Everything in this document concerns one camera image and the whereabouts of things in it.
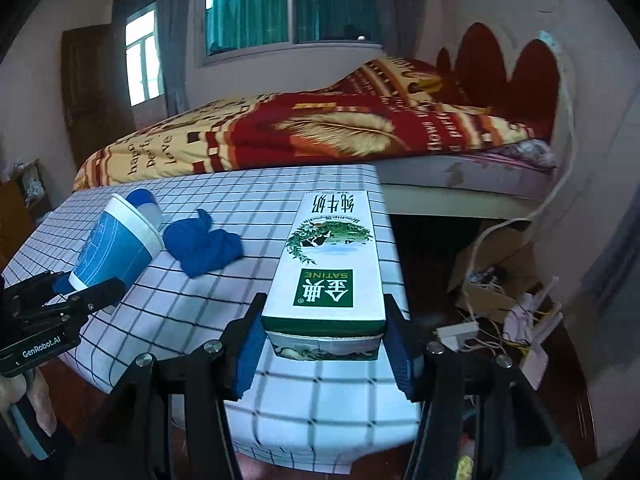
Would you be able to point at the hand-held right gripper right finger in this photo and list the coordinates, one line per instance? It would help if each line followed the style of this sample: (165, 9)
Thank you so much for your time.
(400, 360)

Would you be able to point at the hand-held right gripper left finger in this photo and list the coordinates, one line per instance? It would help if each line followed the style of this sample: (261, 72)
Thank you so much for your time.
(250, 355)

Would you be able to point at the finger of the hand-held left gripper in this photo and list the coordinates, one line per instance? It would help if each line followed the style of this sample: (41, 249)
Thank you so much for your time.
(100, 292)
(35, 285)

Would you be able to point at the patterned blue paper cup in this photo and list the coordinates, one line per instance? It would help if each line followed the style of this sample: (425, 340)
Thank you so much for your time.
(115, 255)

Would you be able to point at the milk carton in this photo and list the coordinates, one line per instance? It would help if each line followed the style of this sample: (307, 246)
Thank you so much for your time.
(325, 260)

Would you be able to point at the person's left hand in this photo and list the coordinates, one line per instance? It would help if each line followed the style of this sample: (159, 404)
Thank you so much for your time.
(42, 405)

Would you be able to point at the white power strip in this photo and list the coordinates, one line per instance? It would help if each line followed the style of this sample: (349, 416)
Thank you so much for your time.
(457, 332)

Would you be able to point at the wooden cabinet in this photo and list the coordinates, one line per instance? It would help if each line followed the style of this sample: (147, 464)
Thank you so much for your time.
(15, 210)

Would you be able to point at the plain blue paper cup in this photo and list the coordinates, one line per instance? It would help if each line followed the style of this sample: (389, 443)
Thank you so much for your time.
(145, 202)

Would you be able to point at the dark blue cloth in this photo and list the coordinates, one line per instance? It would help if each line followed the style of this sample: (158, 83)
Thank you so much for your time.
(205, 247)

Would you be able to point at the cardboard box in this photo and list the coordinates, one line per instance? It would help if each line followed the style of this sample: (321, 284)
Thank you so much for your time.
(500, 300)

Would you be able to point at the white router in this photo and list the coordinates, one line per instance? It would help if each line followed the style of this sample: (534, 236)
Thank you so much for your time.
(532, 360)

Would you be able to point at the bed mattress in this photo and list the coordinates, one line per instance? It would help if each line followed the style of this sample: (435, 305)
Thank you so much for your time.
(450, 180)

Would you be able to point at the brown wooden door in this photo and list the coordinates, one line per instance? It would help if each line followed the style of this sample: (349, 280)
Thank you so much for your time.
(95, 95)

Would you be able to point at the red and yellow quilt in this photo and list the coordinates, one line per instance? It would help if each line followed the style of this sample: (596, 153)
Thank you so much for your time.
(300, 130)

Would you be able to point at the small bright window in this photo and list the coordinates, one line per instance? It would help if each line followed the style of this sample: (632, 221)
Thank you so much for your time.
(142, 60)

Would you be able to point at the grey curtain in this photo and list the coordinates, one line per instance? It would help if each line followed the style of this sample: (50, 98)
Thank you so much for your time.
(400, 10)
(175, 60)

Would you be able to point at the red scalloped headboard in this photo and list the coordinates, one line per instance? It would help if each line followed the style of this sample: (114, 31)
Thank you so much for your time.
(480, 60)

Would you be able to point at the large sliding window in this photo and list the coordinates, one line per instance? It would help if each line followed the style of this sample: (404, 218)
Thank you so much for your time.
(250, 15)

